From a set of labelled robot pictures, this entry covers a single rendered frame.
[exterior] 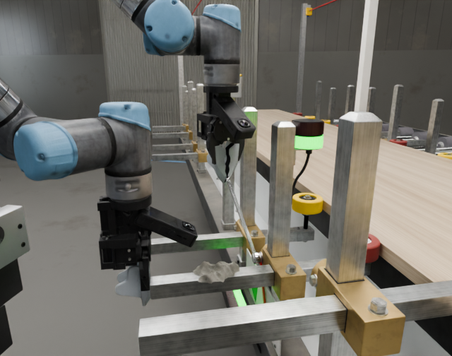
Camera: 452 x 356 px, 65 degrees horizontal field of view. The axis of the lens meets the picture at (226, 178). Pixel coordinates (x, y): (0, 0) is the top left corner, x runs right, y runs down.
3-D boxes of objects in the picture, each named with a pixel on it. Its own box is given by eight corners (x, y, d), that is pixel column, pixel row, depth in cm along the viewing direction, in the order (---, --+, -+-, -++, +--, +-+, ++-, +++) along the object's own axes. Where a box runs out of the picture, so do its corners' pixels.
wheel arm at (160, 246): (151, 258, 89) (150, 243, 88) (151, 251, 92) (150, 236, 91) (313, 243, 97) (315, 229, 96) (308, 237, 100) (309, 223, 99)
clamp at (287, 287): (279, 301, 65) (280, 277, 64) (258, 264, 78) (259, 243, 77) (308, 297, 66) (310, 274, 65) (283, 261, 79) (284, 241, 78)
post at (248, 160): (241, 280, 100) (244, 107, 87) (239, 273, 103) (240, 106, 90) (253, 278, 101) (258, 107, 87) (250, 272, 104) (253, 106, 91)
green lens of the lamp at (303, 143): (297, 150, 64) (298, 138, 63) (285, 143, 70) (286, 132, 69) (328, 148, 65) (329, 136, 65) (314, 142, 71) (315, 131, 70)
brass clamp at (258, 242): (244, 256, 90) (244, 239, 88) (232, 234, 103) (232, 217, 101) (267, 254, 91) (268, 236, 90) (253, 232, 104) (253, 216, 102)
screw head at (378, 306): (374, 317, 38) (376, 308, 38) (364, 305, 40) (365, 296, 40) (392, 315, 39) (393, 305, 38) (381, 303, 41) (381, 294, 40)
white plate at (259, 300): (277, 359, 68) (280, 313, 65) (244, 282, 92) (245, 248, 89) (280, 358, 68) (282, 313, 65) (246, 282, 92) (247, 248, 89)
